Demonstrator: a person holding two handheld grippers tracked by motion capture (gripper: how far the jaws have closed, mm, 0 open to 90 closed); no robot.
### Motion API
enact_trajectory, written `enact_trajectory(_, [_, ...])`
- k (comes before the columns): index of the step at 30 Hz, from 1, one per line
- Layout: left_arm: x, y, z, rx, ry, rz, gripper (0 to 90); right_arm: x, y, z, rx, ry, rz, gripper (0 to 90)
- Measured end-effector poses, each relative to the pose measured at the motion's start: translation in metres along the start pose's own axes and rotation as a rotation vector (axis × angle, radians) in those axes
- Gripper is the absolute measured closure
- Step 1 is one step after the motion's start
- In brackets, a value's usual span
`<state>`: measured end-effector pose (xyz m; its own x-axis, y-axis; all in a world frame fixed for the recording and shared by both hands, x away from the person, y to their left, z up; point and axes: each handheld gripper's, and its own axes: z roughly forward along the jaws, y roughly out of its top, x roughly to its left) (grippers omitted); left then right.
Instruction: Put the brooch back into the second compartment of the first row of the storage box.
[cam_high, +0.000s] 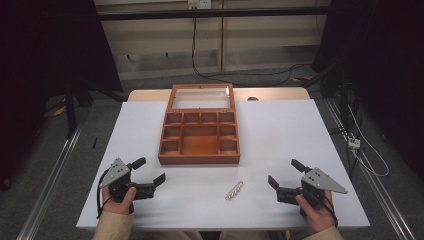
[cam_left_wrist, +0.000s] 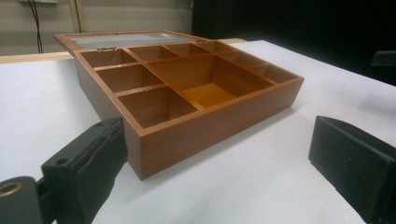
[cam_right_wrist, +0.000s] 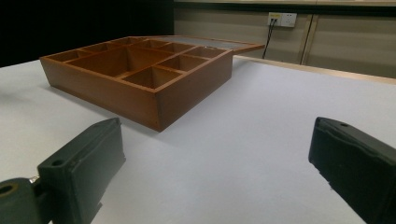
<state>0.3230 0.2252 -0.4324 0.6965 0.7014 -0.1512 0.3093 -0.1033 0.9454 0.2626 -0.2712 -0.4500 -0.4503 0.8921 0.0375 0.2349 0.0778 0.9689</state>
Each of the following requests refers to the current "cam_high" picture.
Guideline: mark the wooden compartment box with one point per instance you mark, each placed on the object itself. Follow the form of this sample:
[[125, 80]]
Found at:
[[200, 128]]

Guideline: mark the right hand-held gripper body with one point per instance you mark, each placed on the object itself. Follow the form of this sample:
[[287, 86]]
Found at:
[[316, 181]]

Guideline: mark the metal floor rail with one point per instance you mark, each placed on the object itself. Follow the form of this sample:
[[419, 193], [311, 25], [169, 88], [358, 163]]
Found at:
[[50, 186], [380, 196]]

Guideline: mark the small black floor strip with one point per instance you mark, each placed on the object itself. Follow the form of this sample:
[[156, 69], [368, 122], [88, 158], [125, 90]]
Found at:
[[95, 143]]

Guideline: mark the person's right hand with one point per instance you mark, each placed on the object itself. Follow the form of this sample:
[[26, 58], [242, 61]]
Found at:
[[316, 216]]

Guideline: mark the white power strip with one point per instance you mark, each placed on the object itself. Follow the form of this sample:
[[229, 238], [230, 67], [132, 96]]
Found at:
[[354, 143]]

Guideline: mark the person's left hand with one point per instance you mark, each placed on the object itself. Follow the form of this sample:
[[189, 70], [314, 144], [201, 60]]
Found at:
[[119, 205]]

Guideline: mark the white table mat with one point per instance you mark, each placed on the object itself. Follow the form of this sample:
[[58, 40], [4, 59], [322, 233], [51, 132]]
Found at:
[[273, 140]]

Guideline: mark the black curtain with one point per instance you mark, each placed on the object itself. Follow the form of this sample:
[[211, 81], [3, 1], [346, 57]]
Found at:
[[40, 50], [386, 66]]

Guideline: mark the black metal stand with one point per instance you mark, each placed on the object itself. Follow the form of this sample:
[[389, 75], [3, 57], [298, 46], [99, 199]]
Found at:
[[345, 100]]

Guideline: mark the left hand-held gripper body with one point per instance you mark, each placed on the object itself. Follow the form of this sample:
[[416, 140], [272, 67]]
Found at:
[[117, 173]]

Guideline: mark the white wall socket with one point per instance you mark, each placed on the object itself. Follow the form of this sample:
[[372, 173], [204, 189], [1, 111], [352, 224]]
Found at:
[[199, 4]]

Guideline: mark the black horizontal bar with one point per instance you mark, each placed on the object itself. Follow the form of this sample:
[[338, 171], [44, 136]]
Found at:
[[213, 13]]

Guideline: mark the light wooden table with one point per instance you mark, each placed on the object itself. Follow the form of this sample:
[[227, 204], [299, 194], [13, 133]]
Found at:
[[276, 93]]

